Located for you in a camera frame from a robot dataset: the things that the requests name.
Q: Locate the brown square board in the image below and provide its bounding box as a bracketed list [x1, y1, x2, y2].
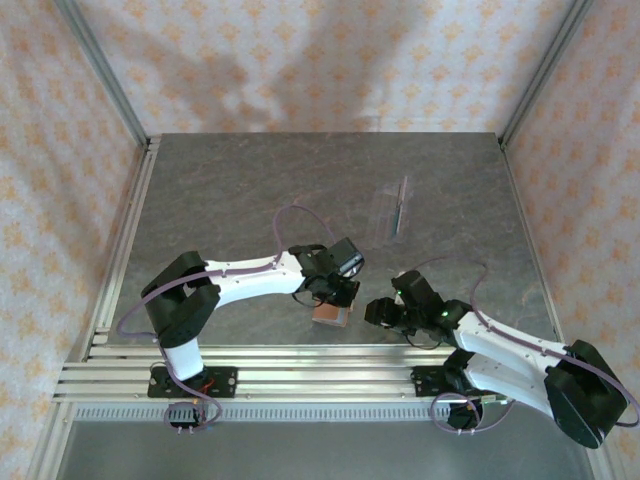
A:
[311, 299, 354, 330]

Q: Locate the clear acrylic card holder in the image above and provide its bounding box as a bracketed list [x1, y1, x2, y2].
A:
[371, 174, 414, 247]

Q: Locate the teal card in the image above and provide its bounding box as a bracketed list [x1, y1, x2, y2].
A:
[391, 180, 405, 237]

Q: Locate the black connector box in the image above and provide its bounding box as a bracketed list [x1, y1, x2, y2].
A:
[446, 402, 485, 432]
[166, 403, 202, 432]

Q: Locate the grey metal panel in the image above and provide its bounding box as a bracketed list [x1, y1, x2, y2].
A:
[49, 418, 601, 480]

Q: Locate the aluminium table edge rail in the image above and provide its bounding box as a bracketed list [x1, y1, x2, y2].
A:
[79, 344, 569, 362]

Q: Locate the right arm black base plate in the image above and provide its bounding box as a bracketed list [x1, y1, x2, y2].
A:
[412, 366, 504, 399]

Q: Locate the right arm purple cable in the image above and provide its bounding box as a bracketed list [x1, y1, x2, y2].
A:
[409, 256, 640, 435]

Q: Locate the aluminium mounting rail beam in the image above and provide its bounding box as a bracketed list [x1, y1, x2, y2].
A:
[52, 360, 600, 404]

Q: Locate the slotted grey cable duct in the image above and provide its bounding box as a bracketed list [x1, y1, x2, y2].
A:
[69, 403, 584, 422]

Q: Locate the right aluminium side rail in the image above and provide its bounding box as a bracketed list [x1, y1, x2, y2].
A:
[499, 142, 570, 361]

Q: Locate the aluminium side rail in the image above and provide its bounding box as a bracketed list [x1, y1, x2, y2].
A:
[64, 137, 162, 362]
[499, 142, 570, 361]

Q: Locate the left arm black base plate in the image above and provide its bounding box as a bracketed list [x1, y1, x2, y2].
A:
[147, 366, 239, 399]

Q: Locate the left aluminium side rail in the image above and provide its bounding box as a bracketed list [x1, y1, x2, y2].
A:
[64, 137, 162, 362]

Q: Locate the right aluminium frame post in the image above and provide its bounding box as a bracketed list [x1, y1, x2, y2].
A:
[498, 0, 595, 151]

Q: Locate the aluminium frame post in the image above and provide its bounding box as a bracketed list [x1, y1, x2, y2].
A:
[498, 0, 595, 151]
[53, 0, 152, 151]

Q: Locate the left aluminium frame post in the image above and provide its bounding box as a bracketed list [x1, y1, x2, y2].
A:
[53, 0, 152, 151]

